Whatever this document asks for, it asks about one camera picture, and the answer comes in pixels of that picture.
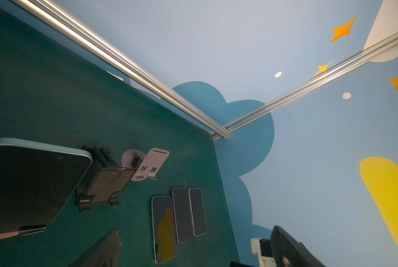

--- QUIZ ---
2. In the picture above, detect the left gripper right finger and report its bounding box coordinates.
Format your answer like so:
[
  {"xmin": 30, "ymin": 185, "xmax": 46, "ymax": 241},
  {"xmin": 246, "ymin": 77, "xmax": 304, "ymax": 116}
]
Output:
[{"xmin": 270, "ymin": 226, "xmax": 324, "ymax": 267}]

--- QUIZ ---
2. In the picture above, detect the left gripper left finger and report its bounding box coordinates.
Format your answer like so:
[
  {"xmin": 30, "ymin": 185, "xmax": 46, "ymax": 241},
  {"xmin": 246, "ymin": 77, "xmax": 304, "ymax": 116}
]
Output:
[{"xmin": 70, "ymin": 229, "xmax": 122, "ymax": 267}]

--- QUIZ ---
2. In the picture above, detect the black phone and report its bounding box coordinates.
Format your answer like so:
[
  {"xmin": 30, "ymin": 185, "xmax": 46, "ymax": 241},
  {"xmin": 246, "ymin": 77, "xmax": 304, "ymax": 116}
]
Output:
[
  {"xmin": 151, "ymin": 196, "xmax": 176, "ymax": 264},
  {"xmin": 0, "ymin": 138, "xmax": 93, "ymax": 240},
  {"xmin": 171, "ymin": 188, "xmax": 193, "ymax": 244}
]

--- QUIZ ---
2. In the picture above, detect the white-edged phone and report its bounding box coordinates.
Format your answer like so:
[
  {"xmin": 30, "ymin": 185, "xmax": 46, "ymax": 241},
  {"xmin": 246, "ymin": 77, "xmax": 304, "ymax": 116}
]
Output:
[{"xmin": 188, "ymin": 188, "xmax": 207, "ymax": 237}]

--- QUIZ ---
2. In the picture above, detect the black back middle phone stand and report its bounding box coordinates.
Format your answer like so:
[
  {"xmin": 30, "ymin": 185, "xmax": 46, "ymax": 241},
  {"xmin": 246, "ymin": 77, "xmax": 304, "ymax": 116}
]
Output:
[{"xmin": 76, "ymin": 145, "xmax": 136, "ymax": 212}]

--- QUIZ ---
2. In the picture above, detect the grey back right phone stand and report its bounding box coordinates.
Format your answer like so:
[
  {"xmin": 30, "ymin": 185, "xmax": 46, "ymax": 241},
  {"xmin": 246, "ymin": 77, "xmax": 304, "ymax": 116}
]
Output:
[{"xmin": 121, "ymin": 148, "xmax": 170, "ymax": 182}]

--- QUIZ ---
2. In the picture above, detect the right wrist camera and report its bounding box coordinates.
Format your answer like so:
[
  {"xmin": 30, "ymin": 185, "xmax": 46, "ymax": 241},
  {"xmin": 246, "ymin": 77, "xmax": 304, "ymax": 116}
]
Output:
[{"xmin": 251, "ymin": 238, "xmax": 277, "ymax": 267}]

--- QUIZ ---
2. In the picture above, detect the right aluminium frame post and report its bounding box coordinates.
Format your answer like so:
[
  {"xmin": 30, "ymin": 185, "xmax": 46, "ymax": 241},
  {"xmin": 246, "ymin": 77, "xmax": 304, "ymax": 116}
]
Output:
[{"xmin": 225, "ymin": 32, "xmax": 398, "ymax": 133}]

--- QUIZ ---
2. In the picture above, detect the back aluminium frame bar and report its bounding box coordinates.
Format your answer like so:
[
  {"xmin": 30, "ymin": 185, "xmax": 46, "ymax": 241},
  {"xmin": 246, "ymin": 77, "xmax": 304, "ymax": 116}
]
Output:
[{"xmin": 14, "ymin": 0, "xmax": 232, "ymax": 139}]

